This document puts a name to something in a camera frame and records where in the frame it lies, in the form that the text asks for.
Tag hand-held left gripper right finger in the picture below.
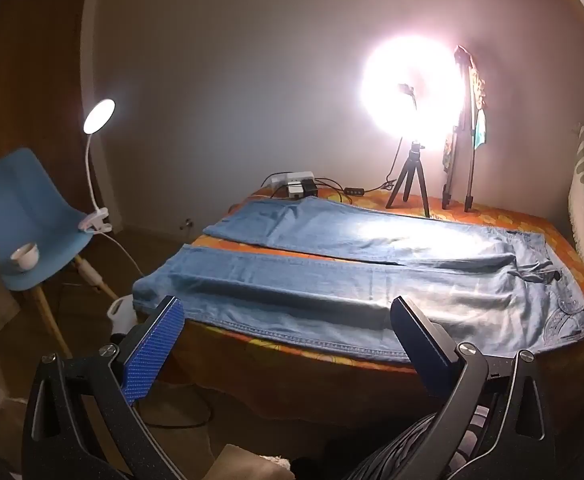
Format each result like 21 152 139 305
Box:
390 296 555 480

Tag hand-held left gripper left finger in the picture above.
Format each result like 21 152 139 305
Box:
21 296 186 480

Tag blue denim pants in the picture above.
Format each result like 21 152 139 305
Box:
132 196 584 365

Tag white floor appliance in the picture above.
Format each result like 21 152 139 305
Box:
106 294 140 333

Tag beige cloth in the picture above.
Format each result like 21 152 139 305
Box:
217 442 295 480

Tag white cup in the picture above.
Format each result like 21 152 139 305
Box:
10 242 40 272

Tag orange floral bedspread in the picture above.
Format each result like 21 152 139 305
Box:
164 186 584 411

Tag small black tripod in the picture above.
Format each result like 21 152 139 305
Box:
386 142 430 218

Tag blue chair with wooden legs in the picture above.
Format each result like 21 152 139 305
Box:
0 147 120 356

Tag folded grey tripod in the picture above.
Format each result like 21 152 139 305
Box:
441 45 478 212

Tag white power strip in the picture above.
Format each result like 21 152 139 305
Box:
263 172 315 188

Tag colourful hanging cloth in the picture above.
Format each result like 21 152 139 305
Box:
442 57 490 173

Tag white clip lamp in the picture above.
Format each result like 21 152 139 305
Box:
77 97 118 235

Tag brown wooden door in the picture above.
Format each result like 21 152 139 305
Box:
0 0 90 241

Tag black floor cable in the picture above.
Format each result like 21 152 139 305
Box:
137 385 214 431

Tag white lamp cable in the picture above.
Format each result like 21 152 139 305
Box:
97 230 148 278

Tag black cable with inline switch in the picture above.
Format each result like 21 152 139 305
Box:
317 177 398 196

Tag bright ring light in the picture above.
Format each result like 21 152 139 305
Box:
361 35 465 143

